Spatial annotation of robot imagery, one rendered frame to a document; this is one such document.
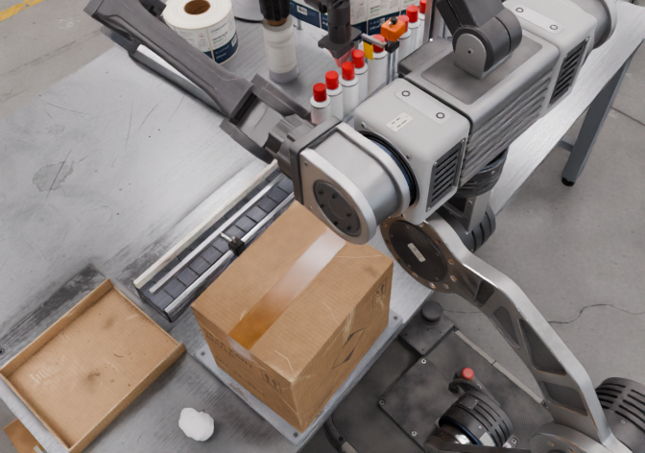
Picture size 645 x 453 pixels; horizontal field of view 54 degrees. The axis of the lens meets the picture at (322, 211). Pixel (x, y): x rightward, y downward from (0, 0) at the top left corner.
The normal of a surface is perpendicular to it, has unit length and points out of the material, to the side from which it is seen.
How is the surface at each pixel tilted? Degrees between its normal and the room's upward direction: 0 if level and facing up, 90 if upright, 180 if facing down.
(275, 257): 0
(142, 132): 0
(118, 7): 34
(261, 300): 0
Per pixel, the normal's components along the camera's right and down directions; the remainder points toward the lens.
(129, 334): -0.04, -0.60
